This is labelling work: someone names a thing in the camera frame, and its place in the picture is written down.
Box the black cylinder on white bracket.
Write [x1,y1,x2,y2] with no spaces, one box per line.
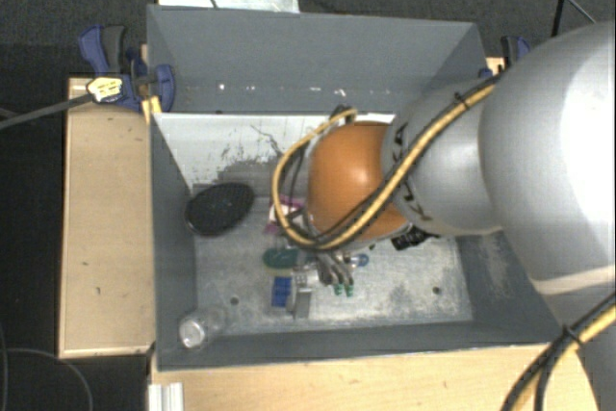
[390,228,428,252]

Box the dark green oval thing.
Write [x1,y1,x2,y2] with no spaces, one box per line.
[262,246,303,273]

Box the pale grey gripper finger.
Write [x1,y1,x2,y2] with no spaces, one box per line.
[292,283,315,320]

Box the pink and white packet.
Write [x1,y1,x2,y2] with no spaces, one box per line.
[263,193,310,237]

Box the grey metal bin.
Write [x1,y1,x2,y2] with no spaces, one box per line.
[145,3,565,372]

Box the blue small block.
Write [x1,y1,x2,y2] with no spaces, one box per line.
[270,275,293,310]

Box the pale wood flat board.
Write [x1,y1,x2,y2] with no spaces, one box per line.
[57,76,158,360]

